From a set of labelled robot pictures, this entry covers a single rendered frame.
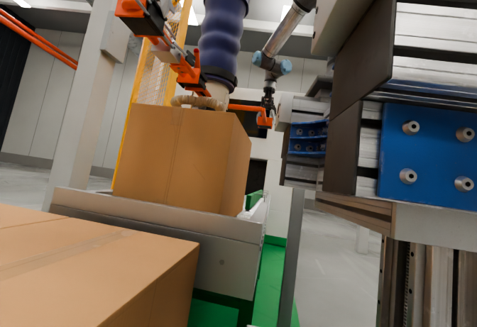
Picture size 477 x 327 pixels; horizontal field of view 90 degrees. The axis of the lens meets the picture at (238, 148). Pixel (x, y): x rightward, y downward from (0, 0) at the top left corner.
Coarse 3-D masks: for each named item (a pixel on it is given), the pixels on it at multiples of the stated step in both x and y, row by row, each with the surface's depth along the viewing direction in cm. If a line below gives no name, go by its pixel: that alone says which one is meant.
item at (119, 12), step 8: (120, 0) 55; (144, 0) 54; (120, 8) 54; (120, 16) 55; (128, 16) 54; (136, 16) 54; (144, 16) 54; (128, 24) 57; (136, 24) 57; (144, 24) 56; (136, 32) 60; (144, 32) 60; (152, 32) 59
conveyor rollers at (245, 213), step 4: (244, 196) 261; (244, 200) 216; (260, 200) 241; (244, 204) 180; (256, 204) 188; (244, 208) 153; (252, 208) 161; (256, 208) 162; (240, 212) 135; (244, 212) 135; (248, 212) 135; (252, 212) 136; (236, 216) 117; (240, 216) 117; (244, 216) 117; (248, 216) 118
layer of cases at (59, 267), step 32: (0, 224) 53; (32, 224) 57; (64, 224) 61; (96, 224) 65; (0, 256) 38; (32, 256) 40; (64, 256) 42; (96, 256) 44; (128, 256) 46; (160, 256) 49; (192, 256) 57; (0, 288) 30; (32, 288) 31; (64, 288) 32; (96, 288) 33; (128, 288) 34; (160, 288) 41; (192, 288) 60; (0, 320) 24; (32, 320) 25; (64, 320) 26; (96, 320) 27; (128, 320) 32; (160, 320) 43
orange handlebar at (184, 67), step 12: (132, 0) 52; (168, 36) 65; (180, 60) 75; (180, 72) 83; (192, 72) 84; (228, 108) 119; (240, 108) 117; (252, 108) 116; (264, 108) 116; (264, 120) 131
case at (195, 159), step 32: (128, 128) 87; (160, 128) 85; (192, 128) 84; (224, 128) 82; (128, 160) 85; (160, 160) 84; (192, 160) 82; (224, 160) 80; (128, 192) 84; (160, 192) 82; (192, 192) 80; (224, 192) 81
